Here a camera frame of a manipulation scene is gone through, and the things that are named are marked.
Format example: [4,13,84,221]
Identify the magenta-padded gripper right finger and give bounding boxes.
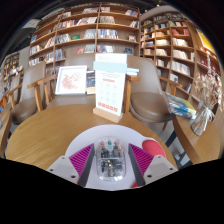
[128,143,179,188]

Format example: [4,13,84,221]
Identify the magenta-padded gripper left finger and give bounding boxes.
[46,143,96,188]

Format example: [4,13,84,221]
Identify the transparent computer mouse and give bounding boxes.
[95,137,127,182]

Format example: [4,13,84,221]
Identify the white mouse pad, red rest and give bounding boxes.
[64,124,168,189]

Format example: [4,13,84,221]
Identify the round wooden side table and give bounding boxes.
[0,109,13,159]
[172,113,224,165]

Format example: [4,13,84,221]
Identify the vase with pale dried flowers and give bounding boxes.
[190,54,224,137]

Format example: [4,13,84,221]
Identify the stack of colourful books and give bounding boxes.
[165,92,198,120]

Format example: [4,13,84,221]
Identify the white framed picture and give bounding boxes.
[54,64,88,96]

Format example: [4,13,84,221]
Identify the dark book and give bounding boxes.
[85,70,97,95]

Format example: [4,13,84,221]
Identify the white sign on wooden base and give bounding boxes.
[92,53,128,124]

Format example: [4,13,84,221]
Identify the light blue books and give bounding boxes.
[125,67,140,77]

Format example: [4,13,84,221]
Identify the small distant bookshelf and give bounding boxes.
[1,51,21,84]

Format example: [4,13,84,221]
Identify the curved wooden bookshelf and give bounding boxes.
[139,9,224,104]

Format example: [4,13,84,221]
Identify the white ceiling panel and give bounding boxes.
[21,18,41,29]

